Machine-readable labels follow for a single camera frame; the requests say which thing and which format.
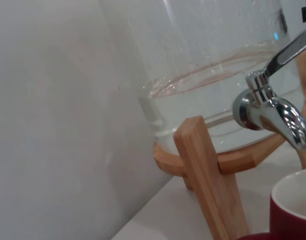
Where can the chrome faucet tap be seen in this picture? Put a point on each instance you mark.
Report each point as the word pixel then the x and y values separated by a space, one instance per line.
pixel 280 112

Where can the red ceramic cup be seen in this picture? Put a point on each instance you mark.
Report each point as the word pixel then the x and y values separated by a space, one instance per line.
pixel 292 215

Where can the wooden dispenser stand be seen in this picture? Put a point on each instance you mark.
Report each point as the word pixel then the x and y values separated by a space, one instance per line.
pixel 207 175

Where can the glass water dispenser jar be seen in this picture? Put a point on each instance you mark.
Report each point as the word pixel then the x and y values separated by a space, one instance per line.
pixel 205 75

